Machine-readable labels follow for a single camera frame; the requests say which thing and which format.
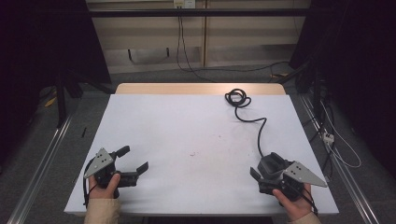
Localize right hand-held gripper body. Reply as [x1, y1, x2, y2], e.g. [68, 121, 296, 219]
[257, 160, 329, 203]

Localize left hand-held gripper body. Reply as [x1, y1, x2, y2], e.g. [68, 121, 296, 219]
[83, 147, 140, 199]

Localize black adapter cable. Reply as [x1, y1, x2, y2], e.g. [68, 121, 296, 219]
[224, 88, 268, 159]

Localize person's left hand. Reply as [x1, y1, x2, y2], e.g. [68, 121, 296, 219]
[88, 173, 121, 201]

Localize person's right hand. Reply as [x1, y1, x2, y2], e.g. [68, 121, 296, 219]
[272, 183, 314, 222]

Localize white power strip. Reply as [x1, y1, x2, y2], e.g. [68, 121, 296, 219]
[321, 132, 336, 146]

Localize white table cover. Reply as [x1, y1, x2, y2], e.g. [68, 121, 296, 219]
[64, 93, 340, 217]

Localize black metal stand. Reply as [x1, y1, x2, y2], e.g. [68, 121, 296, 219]
[53, 67, 114, 129]
[276, 61, 332, 126]

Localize yellow floor tape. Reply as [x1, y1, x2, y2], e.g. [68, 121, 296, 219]
[44, 95, 59, 108]

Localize wooden table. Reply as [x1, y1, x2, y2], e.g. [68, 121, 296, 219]
[114, 82, 287, 96]

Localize black curtain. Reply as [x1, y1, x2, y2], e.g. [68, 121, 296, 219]
[289, 0, 396, 171]
[0, 0, 112, 169]

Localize black horizontal bar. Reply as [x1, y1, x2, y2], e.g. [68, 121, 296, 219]
[88, 7, 313, 19]

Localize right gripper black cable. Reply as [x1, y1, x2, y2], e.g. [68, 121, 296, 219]
[289, 181, 319, 217]

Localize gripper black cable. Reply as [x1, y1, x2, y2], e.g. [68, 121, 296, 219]
[289, 181, 319, 217]
[81, 158, 98, 209]

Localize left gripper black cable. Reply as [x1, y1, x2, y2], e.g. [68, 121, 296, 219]
[81, 158, 98, 209]

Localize metal floor rail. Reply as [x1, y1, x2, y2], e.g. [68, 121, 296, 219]
[6, 115, 75, 224]
[299, 93, 381, 224]

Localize white cable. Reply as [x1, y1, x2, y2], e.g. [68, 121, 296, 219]
[318, 101, 362, 170]

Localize black floor cable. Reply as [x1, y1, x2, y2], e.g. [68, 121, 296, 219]
[176, 15, 291, 84]

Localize white wall socket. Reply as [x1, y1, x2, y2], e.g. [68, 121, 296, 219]
[173, 0, 197, 9]

